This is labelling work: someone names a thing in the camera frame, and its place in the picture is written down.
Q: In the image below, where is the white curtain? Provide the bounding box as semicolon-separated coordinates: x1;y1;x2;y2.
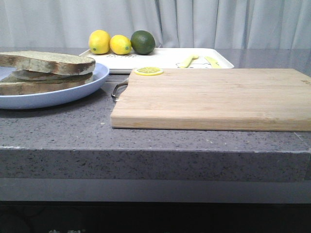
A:
0;0;311;49

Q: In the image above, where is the white serving tray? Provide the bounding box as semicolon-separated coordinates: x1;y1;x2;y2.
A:
81;48;234;74

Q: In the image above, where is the wooden cutting board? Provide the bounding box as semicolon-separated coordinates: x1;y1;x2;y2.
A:
110;68;311;132

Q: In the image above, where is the right yellow lemon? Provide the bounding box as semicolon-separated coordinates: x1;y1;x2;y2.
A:
110;34;132;55

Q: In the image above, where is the fried egg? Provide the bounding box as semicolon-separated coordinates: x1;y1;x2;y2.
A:
11;69;85;81

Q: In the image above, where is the left yellow lemon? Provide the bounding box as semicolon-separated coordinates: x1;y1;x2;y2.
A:
88;30;111;54

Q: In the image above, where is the yellow lemon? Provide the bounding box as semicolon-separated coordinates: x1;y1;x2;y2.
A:
110;34;132;55
88;30;111;54

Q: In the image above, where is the lemon slice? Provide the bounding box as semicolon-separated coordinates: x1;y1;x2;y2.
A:
134;67;164;76

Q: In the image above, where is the light blue plate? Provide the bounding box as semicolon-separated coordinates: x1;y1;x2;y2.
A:
0;63;109;109

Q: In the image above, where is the bread slice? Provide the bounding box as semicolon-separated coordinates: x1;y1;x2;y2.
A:
0;50;96;75
0;72;93;96

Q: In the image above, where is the green lime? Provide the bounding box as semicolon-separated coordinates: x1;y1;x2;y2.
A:
131;30;156;55

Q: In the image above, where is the yellow plastic fork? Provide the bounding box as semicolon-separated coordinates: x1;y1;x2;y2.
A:
178;54;199;68

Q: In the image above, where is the yellow plastic knife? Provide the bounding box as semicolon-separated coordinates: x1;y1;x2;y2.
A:
205;56;221;68

